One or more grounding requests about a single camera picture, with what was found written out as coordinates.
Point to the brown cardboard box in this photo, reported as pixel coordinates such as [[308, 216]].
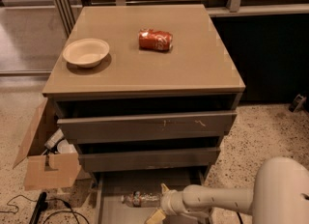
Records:
[[45, 171]]

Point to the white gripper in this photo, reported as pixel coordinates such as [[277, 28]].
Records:
[[169, 201]]

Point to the grey top drawer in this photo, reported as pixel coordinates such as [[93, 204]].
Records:
[[147, 127]]

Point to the grey drawer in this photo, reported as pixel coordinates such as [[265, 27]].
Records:
[[113, 186], [147, 127], [148, 160]]

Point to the white paper bowl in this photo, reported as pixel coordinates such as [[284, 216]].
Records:
[[86, 53]]

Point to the white item in box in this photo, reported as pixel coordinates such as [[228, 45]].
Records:
[[54, 139]]

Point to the grey middle drawer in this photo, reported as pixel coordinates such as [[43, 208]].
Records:
[[148, 160]]

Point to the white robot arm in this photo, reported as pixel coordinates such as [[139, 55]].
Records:
[[279, 196]]

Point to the grey bottom drawer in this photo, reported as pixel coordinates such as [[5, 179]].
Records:
[[113, 186]]

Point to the grey drawer cabinet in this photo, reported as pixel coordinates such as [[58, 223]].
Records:
[[196, 75]]

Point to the clear plastic water bottle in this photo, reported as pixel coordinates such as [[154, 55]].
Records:
[[138, 199]]

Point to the crushed red soda can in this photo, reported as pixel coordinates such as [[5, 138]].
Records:
[[155, 40]]

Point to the small dark floor object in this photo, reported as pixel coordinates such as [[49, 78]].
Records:
[[297, 103]]

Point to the black power strip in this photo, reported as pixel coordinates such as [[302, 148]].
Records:
[[39, 208]]

